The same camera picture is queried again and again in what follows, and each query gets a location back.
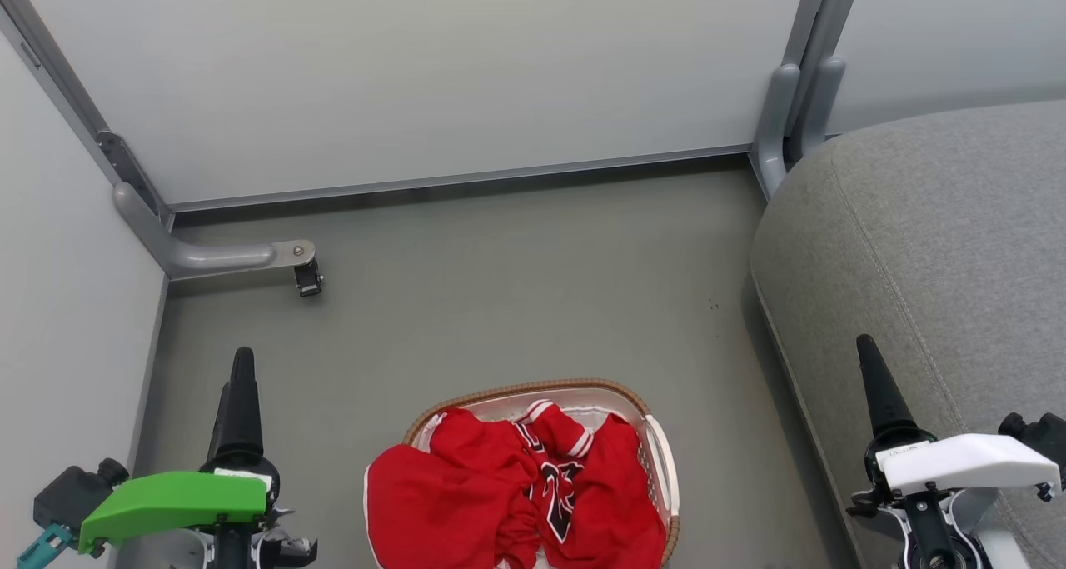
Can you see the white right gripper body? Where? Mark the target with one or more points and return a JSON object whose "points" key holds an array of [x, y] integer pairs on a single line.
{"points": [[966, 462]]}

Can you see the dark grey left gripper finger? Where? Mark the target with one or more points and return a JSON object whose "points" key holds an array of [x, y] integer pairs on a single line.
{"points": [[238, 411]]}

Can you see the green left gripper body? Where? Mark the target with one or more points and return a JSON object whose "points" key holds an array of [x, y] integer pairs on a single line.
{"points": [[171, 498]]}

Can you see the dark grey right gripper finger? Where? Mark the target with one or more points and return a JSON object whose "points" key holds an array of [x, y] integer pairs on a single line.
{"points": [[881, 394]]}

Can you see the red shorts with white stripe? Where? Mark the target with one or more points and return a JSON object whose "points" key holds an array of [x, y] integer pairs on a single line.
{"points": [[450, 502]]}

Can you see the red basketball jersey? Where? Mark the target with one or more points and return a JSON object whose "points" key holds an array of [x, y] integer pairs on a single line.
{"points": [[600, 494]]}

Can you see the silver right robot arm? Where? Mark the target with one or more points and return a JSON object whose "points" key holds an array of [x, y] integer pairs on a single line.
{"points": [[941, 536]]}

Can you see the grey fabric sofa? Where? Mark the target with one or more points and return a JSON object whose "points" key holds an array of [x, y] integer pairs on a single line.
{"points": [[941, 244]]}

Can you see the black caster wheel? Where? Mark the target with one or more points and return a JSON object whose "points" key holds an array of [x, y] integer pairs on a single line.
{"points": [[308, 282]]}

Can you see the grey partition foot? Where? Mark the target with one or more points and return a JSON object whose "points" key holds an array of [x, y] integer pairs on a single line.
{"points": [[200, 257]]}

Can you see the white basket with brown rim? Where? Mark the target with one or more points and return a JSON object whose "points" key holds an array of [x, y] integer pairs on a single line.
{"points": [[662, 461]]}

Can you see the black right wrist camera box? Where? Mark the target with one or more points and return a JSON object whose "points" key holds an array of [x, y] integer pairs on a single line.
{"points": [[1039, 437]]}

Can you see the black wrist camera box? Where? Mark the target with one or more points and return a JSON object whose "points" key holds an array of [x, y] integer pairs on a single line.
{"points": [[77, 494], [1039, 437]]}

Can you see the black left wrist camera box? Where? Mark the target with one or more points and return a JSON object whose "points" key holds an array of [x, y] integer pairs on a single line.
{"points": [[77, 494]]}

